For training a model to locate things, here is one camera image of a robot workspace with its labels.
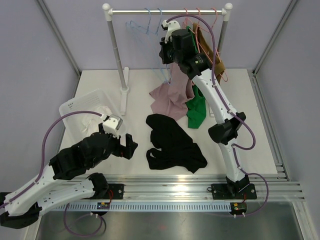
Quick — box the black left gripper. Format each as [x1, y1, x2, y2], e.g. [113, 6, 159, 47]
[88, 123, 138, 169]

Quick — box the light blue wire hanger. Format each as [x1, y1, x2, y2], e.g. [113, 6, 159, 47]
[125, 17, 163, 82]
[145, 8, 171, 85]

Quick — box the pink wire hanger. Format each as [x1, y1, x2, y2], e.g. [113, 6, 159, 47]
[192, 23, 213, 61]
[181, 7, 198, 28]
[209, 7, 229, 83]

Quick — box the mauve pink tank top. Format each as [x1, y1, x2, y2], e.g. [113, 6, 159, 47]
[149, 63, 195, 121]

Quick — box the white tank top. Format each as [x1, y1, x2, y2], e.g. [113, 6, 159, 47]
[79, 105, 113, 137]

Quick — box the black tank top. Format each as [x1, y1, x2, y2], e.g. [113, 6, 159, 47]
[145, 113, 208, 174]

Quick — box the green tank top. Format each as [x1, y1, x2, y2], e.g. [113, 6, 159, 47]
[186, 23, 207, 129]

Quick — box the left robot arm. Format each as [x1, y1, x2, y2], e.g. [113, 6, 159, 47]
[0, 131, 138, 229]

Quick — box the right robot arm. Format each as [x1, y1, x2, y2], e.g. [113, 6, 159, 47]
[159, 21, 250, 199]

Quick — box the brown tank top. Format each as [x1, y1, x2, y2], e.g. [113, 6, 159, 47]
[191, 22, 227, 85]

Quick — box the metal clothes rack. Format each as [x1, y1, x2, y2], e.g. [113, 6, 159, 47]
[102, 2, 233, 116]

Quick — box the white plastic laundry basket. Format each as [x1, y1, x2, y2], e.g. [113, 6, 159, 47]
[59, 89, 121, 142]

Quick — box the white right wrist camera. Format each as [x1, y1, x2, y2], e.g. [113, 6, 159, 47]
[161, 20, 181, 44]

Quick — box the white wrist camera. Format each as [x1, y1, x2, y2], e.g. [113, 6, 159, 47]
[99, 114, 123, 139]
[161, 20, 181, 44]

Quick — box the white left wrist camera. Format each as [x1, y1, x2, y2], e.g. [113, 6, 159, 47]
[99, 114, 123, 139]

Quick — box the aluminium mounting rail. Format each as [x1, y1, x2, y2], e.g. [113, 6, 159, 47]
[44, 174, 305, 212]

